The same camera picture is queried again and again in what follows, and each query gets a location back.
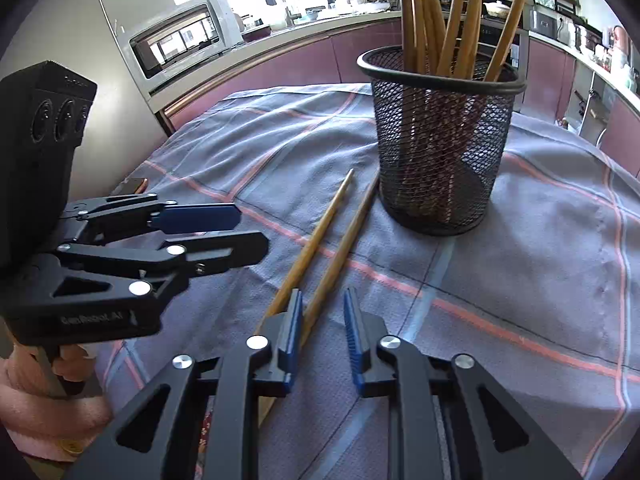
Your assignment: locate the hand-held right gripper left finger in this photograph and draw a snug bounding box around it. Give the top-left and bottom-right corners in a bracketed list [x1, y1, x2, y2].
[65, 288, 304, 480]

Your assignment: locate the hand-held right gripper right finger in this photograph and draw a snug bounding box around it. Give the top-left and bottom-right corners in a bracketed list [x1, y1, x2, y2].
[343, 287, 581, 480]

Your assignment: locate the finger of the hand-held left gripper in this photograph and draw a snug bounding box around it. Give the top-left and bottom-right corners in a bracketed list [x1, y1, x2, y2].
[59, 193, 242, 235]
[56, 231, 270, 297]

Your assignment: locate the black mesh utensil cup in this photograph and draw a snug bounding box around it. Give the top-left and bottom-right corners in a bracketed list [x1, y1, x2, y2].
[356, 45, 528, 237]

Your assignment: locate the person's left forearm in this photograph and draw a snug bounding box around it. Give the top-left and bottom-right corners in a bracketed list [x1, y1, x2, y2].
[0, 354, 117, 462]

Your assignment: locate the person's left hand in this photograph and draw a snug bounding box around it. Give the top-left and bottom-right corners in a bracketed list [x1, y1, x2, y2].
[51, 344, 99, 387]

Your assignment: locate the brown edged dark object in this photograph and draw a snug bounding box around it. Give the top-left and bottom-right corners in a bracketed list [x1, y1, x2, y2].
[112, 177, 150, 196]

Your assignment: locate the white microwave oven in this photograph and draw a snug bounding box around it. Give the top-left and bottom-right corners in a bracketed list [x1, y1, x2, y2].
[121, 0, 237, 102]

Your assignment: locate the grey checked tablecloth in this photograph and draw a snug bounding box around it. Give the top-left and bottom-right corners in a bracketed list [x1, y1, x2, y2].
[95, 82, 640, 480]

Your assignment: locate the silver metal box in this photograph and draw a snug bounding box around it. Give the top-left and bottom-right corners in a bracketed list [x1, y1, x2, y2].
[532, 7, 561, 39]

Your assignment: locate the pink kettle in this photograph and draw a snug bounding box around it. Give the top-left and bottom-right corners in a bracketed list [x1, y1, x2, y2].
[612, 25, 632, 57]

